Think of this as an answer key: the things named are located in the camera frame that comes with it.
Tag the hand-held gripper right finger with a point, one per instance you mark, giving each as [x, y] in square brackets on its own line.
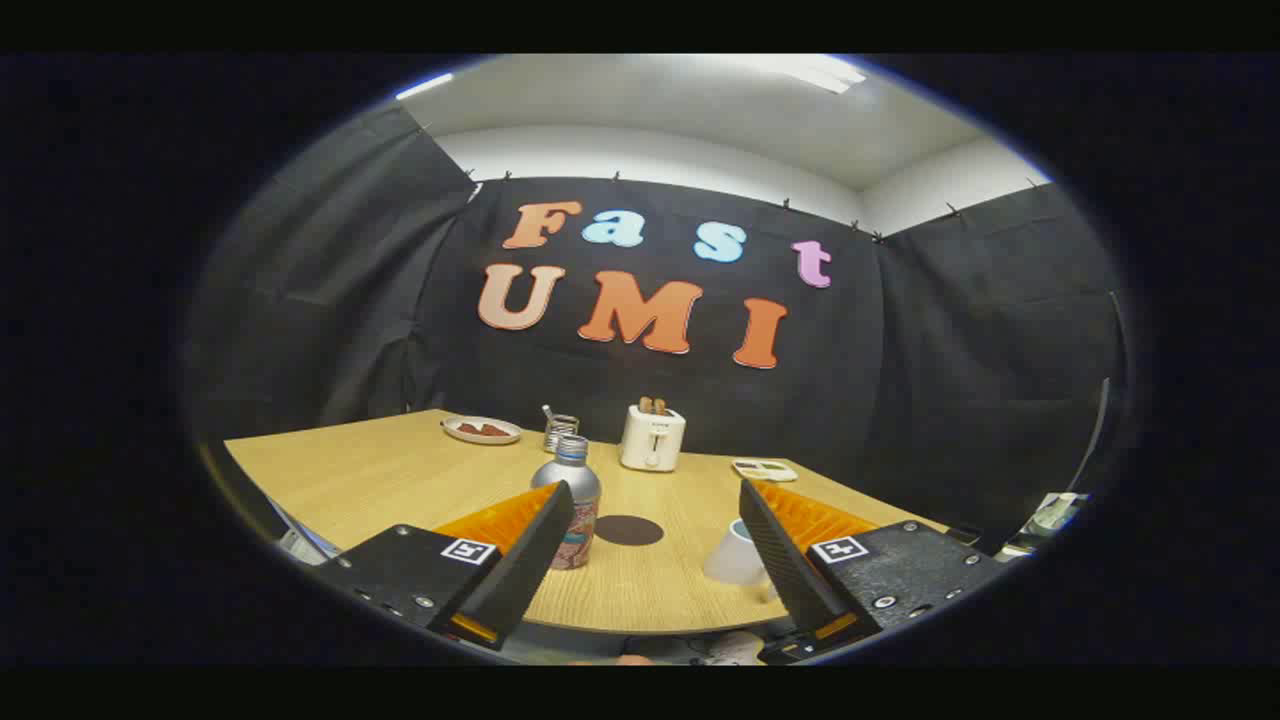
[785, 570]

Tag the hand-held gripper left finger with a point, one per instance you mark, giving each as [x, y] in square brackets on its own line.
[520, 570]

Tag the white cup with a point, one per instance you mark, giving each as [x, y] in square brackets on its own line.
[733, 560]

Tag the silver juice bottle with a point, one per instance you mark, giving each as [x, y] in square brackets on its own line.
[582, 480]

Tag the dark brown round coaster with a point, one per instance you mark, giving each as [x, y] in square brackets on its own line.
[630, 530]

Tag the white compartment tray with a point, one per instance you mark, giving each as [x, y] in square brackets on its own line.
[765, 470]

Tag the grey oval plate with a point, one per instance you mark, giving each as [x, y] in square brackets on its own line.
[480, 439]

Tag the brown food on plate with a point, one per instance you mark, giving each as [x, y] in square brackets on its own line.
[483, 430]

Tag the wooden table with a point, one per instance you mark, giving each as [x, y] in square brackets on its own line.
[400, 480]

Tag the white toaster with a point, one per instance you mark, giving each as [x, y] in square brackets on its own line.
[652, 440]

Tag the black backdrop cloth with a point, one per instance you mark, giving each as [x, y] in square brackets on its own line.
[850, 380]

